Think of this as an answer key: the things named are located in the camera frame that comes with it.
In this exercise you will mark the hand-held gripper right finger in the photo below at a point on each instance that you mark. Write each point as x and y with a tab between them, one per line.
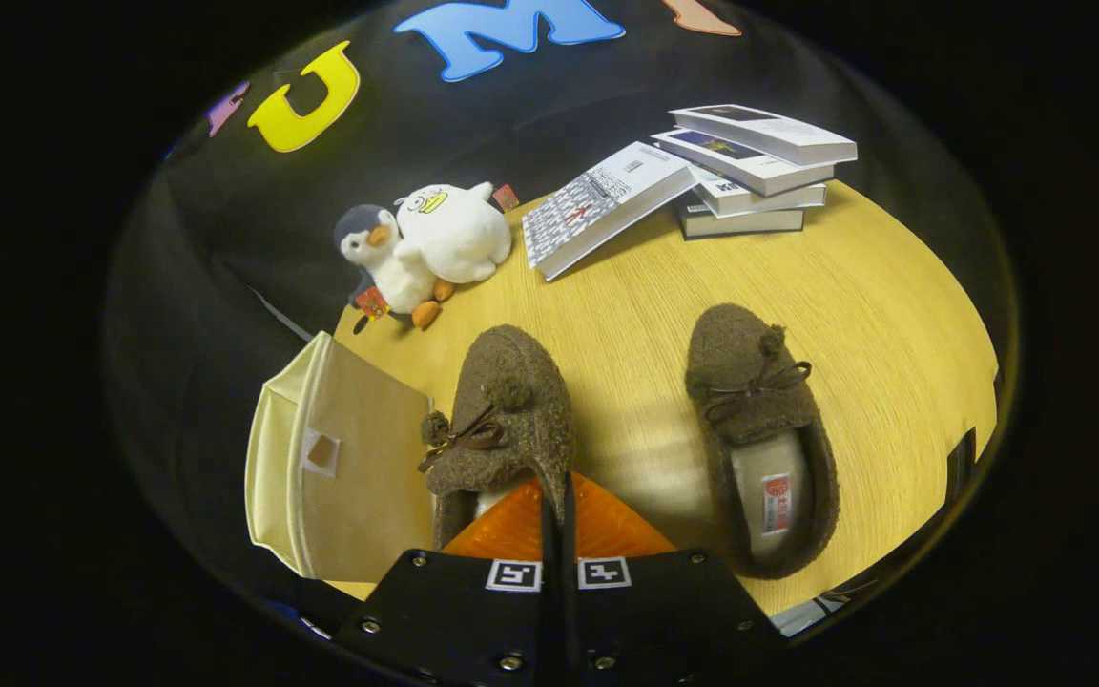
654	620

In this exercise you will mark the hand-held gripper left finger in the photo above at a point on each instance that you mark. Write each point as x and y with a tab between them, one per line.
473	620

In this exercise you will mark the beige fabric storage box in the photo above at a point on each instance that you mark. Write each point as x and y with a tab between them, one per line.
363	496

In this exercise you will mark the brown fuzzy shoe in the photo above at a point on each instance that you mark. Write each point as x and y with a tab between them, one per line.
736	353
516	391

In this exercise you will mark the grey white penguin plush toy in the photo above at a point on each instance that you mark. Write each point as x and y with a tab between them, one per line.
397	272

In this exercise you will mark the white duck plush toy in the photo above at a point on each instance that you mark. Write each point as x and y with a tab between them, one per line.
459	234

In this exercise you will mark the dark grey book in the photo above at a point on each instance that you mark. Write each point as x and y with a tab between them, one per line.
740	222

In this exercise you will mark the white book with patterned cover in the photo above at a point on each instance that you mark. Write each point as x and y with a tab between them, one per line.
597	205

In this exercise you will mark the white book with black lettering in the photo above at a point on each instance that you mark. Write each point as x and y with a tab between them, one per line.
769	197

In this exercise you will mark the white book with blue picture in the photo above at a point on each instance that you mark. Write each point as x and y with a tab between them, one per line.
745	164

